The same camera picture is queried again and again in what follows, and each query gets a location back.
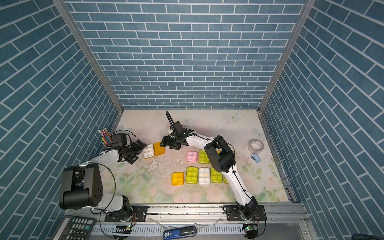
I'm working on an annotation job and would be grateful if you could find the left circuit board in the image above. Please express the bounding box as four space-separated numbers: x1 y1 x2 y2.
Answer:
113 225 133 237

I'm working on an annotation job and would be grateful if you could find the pink pillbox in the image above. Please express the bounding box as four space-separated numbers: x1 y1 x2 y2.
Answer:
186 151 198 163

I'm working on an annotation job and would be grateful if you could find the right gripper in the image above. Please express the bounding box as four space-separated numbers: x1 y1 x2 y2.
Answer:
159 136 182 151

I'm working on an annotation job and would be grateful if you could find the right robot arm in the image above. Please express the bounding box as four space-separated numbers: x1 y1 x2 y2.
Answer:
160 115 267 221

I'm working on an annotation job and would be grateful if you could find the right circuit board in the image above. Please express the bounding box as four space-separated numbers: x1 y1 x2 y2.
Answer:
242 224 259 240

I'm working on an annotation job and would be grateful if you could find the blue black usb device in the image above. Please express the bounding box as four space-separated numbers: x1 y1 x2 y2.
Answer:
163 226 197 240

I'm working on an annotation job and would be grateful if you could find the clear tape roll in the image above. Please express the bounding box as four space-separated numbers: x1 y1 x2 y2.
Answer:
248 139 264 154

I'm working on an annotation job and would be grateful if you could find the coloured pens bundle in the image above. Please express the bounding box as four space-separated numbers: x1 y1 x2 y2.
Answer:
98 128 112 146

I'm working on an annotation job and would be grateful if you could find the orange pillbox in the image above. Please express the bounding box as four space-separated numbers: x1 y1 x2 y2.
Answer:
143 142 166 159
172 172 184 186

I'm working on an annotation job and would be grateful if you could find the circuit board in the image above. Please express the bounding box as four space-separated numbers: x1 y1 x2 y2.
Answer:
242 224 259 240
113 225 133 237

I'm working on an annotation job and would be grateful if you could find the black calculator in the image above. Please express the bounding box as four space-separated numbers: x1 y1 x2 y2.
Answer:
51 215 96 240

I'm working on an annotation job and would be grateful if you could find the blue tape dispenser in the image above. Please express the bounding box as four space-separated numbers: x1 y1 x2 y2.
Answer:
251 154 261 164

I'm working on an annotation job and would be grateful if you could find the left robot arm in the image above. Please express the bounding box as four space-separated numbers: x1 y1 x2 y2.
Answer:
59 140 148 222

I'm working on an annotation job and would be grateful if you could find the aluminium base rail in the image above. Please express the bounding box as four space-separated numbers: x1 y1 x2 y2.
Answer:
64 202 310 224

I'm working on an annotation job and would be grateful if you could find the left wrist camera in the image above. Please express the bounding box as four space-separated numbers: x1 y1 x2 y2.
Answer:
111 134 127 149

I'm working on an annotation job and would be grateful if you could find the clear pillbox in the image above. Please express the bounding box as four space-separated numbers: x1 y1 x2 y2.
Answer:
198 168 211 185

